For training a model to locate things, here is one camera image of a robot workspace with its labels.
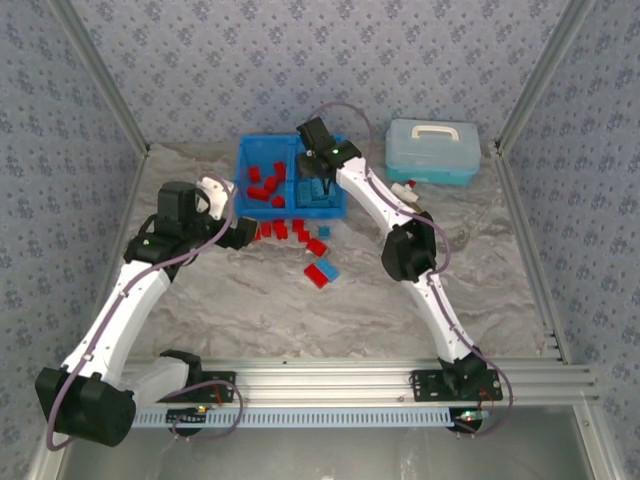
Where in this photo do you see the teal storage box white handle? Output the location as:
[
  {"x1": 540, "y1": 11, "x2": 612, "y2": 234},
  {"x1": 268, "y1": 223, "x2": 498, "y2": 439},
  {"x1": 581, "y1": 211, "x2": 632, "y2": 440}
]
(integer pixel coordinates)
[{"x1": 384, "y1": 118, "x2": 482, "y2": 187}]

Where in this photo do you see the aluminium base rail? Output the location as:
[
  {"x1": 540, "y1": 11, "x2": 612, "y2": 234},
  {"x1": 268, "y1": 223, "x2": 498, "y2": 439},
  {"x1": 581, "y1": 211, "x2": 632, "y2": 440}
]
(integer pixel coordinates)
[{"x1": 122, "y1": 355, "x2": 601, "y2": 407}]

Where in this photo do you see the small controller board with LED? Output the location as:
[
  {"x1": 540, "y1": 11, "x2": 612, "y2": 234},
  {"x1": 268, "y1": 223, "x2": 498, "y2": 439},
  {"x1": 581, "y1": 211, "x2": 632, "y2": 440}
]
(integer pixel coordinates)
[
  {"x1": 166, "y1": 407, "x2": 209, "y2": 426},
  {"x1": 452, "y1": 408, "x2": 489, "y2": 431}
]

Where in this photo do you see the slotted cable duct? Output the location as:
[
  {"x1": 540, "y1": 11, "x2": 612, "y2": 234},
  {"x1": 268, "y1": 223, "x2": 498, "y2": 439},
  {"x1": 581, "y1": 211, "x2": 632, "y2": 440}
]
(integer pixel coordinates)
[{"x1": 132, "y1": 405, "x2": 459, "y2": 430}]

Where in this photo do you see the grey metal base panel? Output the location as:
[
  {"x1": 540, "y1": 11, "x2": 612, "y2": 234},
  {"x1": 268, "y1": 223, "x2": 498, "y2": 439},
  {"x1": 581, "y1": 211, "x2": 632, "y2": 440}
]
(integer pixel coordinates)
[{"x1": 29, "y1": 405, "x2": 626, "y2": 480}]

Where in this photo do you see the aluminium side rail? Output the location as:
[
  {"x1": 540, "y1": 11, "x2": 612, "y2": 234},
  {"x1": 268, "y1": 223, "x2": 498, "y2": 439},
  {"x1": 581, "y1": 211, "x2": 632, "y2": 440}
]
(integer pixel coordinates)
[
  {"x1": 492, "y1": 140, "x2": 571, "y2": 365},
  {"x1": 92, "y1": 144, "x2": 151, "y2": 301}
]

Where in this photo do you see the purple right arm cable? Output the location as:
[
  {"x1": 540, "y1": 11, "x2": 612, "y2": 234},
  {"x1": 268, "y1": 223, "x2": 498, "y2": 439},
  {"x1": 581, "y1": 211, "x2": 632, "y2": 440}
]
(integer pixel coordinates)
[{"x1": 305, "y1": 102, "x2": 515, "y2": 440}]

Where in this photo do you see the aluminium frame post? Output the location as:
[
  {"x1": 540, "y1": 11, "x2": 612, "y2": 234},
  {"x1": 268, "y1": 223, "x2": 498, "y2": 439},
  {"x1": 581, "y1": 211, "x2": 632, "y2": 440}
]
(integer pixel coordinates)
[
  {"x1": 47, "y1": 0, "x2": 152, "y2": 154},
  {"x1": 493, "y1": 0, "x2": 599, "y2": 154}
]

